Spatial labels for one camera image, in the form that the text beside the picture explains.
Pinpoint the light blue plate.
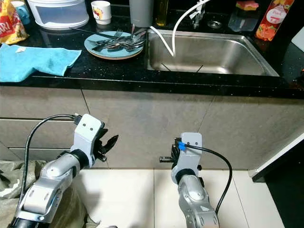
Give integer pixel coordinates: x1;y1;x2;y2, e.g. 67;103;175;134
84;31;145;57

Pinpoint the white flexible hose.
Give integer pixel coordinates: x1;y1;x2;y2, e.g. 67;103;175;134
149;0;212;57

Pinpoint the grey drawer front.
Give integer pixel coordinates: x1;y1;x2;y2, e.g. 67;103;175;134
0;119;76;152
0;86;95;122

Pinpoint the blue mug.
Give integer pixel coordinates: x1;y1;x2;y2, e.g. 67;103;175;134
12;1;31;25

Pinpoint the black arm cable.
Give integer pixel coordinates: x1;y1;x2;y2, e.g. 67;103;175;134
183;145;233;215
21;114;80;209

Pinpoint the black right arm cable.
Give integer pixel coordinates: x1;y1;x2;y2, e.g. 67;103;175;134
183;145;233;215

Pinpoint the clear plastic sponge box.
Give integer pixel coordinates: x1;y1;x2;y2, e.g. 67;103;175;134
228;7;262;32

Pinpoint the round steel sink hole cap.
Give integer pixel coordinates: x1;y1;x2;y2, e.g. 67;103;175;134
207;19;223;28

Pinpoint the yellow oil bottle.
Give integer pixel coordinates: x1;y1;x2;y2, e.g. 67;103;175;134
154;0;170;27

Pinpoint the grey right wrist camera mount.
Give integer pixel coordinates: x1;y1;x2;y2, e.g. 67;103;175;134
171;133;203;174

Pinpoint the stainless steel sink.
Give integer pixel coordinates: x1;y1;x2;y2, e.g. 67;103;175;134
145;28;280;77

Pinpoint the red peach soap bottle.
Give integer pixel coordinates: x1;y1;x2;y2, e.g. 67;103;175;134
255;0;294;42

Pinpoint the dark side cabinet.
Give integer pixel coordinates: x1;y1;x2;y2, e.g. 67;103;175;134
249;138;304;228

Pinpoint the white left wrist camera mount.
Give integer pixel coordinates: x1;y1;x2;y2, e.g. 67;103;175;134
71;114;104;162

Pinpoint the pink yellow sponge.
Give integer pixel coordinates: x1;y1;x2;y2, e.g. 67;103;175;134
236;1;260;11

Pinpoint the light blue towel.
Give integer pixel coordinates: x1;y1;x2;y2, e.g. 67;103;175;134
0;43;82;84

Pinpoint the green woven sack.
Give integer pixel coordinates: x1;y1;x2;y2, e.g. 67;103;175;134
0;161;100;228

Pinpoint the white printed cup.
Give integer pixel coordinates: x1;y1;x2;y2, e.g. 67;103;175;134
91;0;112;25

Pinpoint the grey tumbler with red logo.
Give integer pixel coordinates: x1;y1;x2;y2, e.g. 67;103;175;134
128;0;154;28

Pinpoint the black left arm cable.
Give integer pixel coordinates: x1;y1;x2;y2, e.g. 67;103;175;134
21;114;80;209

